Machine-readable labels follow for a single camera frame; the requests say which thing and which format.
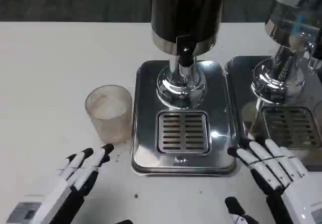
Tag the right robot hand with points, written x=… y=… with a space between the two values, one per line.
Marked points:
x=289 y=183

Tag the black dispenser tap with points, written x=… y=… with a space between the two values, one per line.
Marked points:
x=185 y=55

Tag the clear ribbed glass cup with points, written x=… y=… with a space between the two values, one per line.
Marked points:
x=110 y=118

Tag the chrome dispenser tap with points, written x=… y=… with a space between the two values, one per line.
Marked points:
x=313 y=55

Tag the dark drink dispenser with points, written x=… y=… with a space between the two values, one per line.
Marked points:
x=188 y=12

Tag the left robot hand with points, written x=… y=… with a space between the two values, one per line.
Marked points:
x=63 y=188

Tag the steel drip tray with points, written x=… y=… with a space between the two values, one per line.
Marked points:
x=221 y=123
x=241 y=88

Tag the slotted steel drip grid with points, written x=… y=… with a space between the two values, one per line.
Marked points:
x=184 y=131
x=291 y=125

